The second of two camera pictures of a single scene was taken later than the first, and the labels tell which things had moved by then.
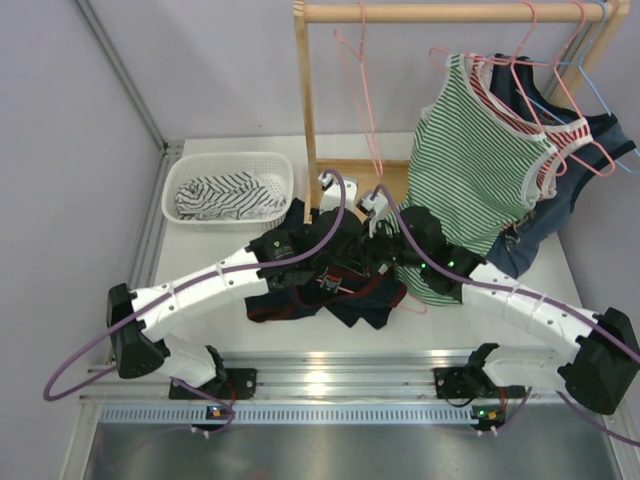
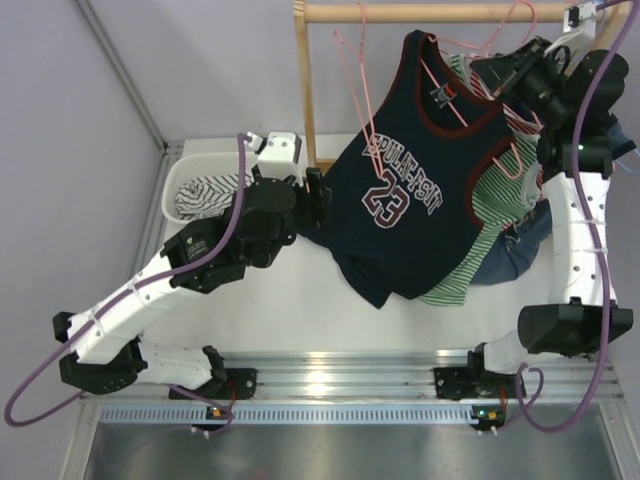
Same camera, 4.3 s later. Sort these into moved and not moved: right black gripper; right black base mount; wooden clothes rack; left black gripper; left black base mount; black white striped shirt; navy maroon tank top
Moved: navy maroon tank top; left black gripper; right black gripper
Not moved: left black base mount; wooden clothes rack; right black base mount; black white striped shirt
